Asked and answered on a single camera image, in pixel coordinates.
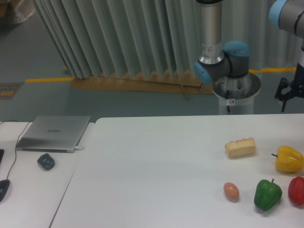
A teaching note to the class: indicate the silver laptop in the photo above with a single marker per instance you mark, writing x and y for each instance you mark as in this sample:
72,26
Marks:
54,133

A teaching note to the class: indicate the brown egg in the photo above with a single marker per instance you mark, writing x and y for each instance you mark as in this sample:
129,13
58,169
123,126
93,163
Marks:
231,191

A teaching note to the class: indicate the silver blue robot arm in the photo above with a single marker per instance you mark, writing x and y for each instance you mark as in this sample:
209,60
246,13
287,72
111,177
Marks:
227,68

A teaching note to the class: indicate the green bell pepper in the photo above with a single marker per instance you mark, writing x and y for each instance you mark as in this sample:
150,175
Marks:
267,194

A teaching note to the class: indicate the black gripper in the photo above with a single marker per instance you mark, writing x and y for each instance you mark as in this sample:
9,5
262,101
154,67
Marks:
296,86

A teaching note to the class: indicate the yellow bell pepper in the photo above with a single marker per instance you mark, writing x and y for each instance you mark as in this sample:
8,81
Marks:
288,159

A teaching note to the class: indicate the red bell pepper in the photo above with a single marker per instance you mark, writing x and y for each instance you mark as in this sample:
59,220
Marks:
296,190

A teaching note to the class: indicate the brown cardboard sheet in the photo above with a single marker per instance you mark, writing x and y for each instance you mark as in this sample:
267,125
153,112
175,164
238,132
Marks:
186,84

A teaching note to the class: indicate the floor warning sticker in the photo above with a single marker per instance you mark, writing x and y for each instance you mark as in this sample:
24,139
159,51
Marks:
8,90

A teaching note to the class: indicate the white usb plug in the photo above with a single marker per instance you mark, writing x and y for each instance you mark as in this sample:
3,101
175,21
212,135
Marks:
79,148

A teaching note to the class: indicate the toy bread slice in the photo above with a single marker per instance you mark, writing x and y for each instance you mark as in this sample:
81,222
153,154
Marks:
240,148

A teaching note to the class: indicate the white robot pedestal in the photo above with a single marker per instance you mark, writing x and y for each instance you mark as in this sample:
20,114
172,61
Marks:
236,96

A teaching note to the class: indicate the pale green curtain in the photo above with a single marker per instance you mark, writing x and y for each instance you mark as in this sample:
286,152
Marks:
106,37

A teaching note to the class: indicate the black computer mouse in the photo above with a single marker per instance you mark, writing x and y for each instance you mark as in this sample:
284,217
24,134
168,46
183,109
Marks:
4,186

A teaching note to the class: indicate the black keyboard edge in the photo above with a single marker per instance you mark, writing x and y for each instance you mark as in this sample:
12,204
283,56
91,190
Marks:
1,155

